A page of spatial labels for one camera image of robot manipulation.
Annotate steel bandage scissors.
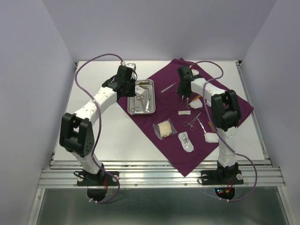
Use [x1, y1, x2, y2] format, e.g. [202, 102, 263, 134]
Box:
[182, 98, 191, 108]

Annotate white blue label packet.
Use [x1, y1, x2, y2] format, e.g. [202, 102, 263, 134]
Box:
[135, 85, 145, 95]

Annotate small steel scissors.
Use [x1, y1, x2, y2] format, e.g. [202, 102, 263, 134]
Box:
[136, 94, 145, 110]

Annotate stainless steel instrument tray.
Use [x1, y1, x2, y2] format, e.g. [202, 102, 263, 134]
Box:
[127, 79, 156, 115]

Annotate straight steel scissors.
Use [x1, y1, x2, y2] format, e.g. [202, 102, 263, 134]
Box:
[130, 97, 140, 113]

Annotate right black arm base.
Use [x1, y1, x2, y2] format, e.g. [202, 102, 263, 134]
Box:
[197, 162, 244, 185]

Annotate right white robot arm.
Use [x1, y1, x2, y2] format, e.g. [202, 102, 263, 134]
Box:
[177, 66, 244, 185]

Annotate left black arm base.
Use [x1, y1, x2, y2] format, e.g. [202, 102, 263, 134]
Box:
[73, 170, 118, 187]

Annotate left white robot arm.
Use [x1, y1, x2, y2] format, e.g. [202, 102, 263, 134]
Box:
[59, 64, 136, 187]

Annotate white gauze pad centre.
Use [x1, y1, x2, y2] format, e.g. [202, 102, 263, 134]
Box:
[189, 98, 203, 109]

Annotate small white gauze roll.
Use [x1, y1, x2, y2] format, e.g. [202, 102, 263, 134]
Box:
[178, 110, 191, 115]

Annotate steel hemostat clamp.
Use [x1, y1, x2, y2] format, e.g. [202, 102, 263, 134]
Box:
[183, 112, 201, 131]

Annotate lower orange adhesive strip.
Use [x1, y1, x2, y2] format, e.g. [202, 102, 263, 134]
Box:
[208, 121, 214, 132]

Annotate bagged beige gloves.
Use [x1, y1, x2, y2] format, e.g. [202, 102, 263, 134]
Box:
[152, 119, 178, 140]

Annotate clear suture packet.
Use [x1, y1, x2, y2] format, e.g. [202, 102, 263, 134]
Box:
[178, 132, 194, 153]

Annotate white gauze pad lower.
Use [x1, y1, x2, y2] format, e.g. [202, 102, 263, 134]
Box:
[204, 133, 219, 143]

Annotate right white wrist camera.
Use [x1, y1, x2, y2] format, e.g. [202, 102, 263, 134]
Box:
[191, 69, 199, 75]

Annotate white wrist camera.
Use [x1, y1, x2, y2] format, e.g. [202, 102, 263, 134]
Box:
[191, 69, 199, 75]
[125, 63, 136, 71]

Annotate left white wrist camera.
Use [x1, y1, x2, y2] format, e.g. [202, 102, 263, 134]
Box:
[125, 63, 136, 71]

